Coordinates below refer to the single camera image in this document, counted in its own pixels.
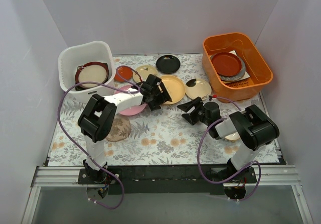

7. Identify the red plate in orange bin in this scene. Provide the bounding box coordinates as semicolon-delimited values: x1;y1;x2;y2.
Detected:
211;52;242;77

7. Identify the pink round plate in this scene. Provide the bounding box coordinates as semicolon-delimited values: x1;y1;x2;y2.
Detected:
115;85;147;116

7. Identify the white plastic bin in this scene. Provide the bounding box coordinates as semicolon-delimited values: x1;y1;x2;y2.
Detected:
58;41;116;103

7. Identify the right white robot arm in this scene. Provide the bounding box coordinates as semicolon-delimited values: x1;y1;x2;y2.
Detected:
177;97;279;184

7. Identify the floral table mat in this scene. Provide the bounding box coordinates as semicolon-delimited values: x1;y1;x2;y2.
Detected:
47;53;280;166

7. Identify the red rimmed round plate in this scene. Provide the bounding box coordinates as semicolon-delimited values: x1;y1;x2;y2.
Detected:
74;61;109;89

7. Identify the black square floral plate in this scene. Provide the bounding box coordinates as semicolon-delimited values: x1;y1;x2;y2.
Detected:
74;62;109;92

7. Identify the small red plate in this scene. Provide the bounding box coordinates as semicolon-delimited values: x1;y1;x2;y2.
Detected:
114;67;133;83

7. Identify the square board in orange bin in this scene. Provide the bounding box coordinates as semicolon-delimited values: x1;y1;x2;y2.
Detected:
220;50;250;85

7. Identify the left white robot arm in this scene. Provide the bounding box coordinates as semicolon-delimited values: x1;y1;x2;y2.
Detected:
78;74;172;184

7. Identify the cream plate with flowers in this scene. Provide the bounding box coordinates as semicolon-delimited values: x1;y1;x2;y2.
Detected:
132;65;158;83

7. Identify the orange plastic bin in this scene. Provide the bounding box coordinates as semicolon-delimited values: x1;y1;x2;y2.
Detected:
202;33;273;101

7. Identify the brown glass bowl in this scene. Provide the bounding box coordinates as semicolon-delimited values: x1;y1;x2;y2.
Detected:
106;115;131;142

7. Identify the black metal base rail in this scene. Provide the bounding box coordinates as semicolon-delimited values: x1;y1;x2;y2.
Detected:
31;163;301;196

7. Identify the cream plate black patch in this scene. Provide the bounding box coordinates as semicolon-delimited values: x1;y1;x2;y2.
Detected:
185;78;212;100

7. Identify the large yellow round plate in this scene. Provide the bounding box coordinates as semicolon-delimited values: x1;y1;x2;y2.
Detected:
161;75;186;105

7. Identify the white small bowl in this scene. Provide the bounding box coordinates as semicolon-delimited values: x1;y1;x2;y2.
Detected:
225;132;240;142

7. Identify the grey plate in orange bin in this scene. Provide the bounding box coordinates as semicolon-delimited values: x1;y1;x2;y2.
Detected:
211;52;246;81

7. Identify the black round plate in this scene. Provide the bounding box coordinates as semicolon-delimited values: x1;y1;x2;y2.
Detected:
156;55;181;74

